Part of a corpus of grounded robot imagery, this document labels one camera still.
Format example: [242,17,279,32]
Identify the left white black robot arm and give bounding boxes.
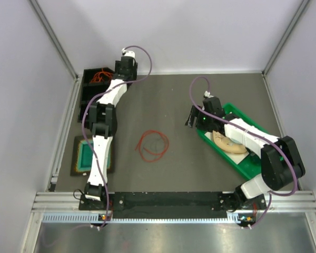
[84,49,137,209]

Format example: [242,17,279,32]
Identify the beige painted ceramic plate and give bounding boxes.
[212,131,247,154]

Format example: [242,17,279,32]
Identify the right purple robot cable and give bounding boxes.
[189,76,299,229]

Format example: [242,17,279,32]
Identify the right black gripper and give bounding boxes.
[185,105,214,132]

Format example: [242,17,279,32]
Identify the red thin cable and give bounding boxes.
[134,129,171,162]

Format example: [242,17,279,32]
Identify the black compartment organizer bin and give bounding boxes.
[77,67,114,123]

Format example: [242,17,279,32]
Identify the teal sponge on black tray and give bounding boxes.
[70,135,114,177]

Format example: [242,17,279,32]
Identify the green plastic tray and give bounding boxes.
[196,103,267,180]

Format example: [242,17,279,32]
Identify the orange thin cable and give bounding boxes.
[91,67,114,84]

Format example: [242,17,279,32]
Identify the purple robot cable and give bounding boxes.
[189,76,299,229]
[80,45,153,230]

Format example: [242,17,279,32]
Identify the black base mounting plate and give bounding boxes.
[79,191,266,211]

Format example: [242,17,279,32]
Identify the grey thin cable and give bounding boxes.
[143,137,164,153]

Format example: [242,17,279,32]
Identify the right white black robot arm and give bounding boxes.
[185,91,306,209]

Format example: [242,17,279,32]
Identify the aluminium front frame rail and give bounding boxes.
[32,191,316,213]

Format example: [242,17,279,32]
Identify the grey slotted cable duct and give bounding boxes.
[42,213,254,225]

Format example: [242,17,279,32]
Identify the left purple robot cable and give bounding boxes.
[80,45,153,230]

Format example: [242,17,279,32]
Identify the white square board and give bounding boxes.
[205,132,249,164]

